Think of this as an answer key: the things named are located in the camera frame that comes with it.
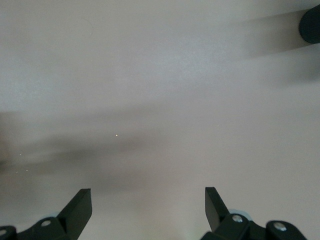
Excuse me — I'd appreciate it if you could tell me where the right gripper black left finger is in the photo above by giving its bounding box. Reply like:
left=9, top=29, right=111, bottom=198
left=0, top=188, right=93, bottom=240

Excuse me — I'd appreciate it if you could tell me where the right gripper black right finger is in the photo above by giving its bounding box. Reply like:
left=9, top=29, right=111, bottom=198
left=201, top=186, right=307, bottom=240

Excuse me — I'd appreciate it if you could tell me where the black round knob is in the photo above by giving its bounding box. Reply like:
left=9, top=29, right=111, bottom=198
left=299, top=5, right=320, bottom=45

